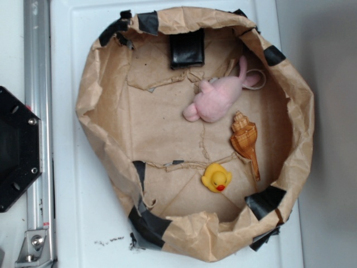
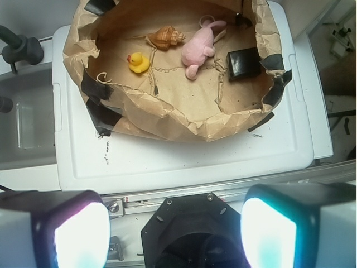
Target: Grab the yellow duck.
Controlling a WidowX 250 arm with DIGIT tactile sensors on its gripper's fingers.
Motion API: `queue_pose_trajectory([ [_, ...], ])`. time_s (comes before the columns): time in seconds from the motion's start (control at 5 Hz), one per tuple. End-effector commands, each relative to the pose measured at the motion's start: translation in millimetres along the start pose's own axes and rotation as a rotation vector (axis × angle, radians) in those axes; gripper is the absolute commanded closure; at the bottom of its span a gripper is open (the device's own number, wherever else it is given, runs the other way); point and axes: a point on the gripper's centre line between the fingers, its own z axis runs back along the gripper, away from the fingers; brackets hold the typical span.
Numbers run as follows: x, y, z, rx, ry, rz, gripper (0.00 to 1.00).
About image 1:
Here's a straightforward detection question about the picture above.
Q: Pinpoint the yellow rubber duck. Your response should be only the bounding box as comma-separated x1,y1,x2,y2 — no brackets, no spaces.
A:
201,163,232,193

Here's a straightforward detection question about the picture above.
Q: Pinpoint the pink plush toy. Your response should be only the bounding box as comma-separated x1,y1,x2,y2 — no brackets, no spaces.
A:
183,56,261,123

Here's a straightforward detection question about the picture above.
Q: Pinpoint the brown paper bag bin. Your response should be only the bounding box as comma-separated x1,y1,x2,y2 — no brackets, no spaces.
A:
76,7,314,262

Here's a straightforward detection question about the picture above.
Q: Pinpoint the brown plastic conch shell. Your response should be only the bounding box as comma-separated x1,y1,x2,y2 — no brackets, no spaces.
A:
230,111,260,181

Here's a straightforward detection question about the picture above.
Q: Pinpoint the black leather wallet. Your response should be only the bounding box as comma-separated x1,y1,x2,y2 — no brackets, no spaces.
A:
170,28,205,70

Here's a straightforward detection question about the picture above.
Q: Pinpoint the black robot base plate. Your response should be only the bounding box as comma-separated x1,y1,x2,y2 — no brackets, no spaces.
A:
1,87,42,213

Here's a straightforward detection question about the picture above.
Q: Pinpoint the aluminium extrusion rail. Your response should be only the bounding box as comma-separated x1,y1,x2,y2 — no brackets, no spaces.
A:
23,1,57,267

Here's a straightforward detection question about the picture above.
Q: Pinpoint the metal corner bracket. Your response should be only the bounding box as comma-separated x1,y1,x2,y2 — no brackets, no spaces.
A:
15,229,51,267

